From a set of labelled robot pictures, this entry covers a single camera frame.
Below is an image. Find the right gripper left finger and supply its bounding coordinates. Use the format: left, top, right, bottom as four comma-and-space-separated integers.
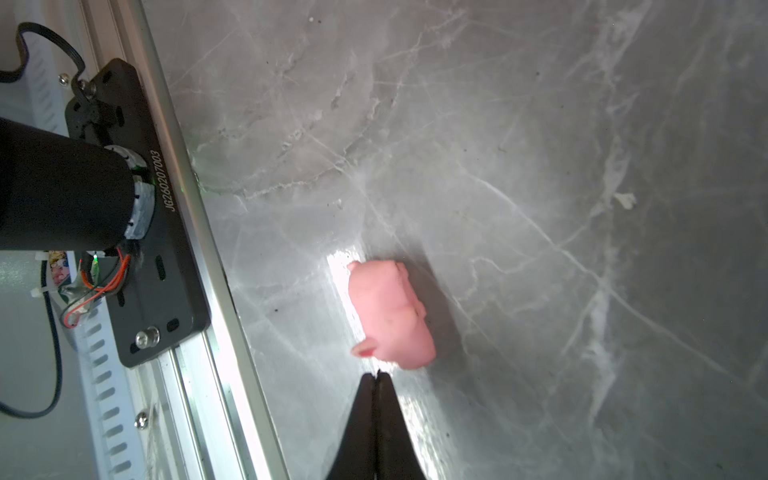
327, 373, 376, 480

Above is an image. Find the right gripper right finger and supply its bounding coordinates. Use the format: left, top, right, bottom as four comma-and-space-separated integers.
375, 371, 425, 480

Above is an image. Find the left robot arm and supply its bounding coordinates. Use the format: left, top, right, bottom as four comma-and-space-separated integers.
1, 119, 155, 251

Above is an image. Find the pink pig toy front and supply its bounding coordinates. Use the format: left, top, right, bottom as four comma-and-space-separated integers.
347, 260, 437, 370

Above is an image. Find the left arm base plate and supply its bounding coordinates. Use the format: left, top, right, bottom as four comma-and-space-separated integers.
65, 59, 211, 368

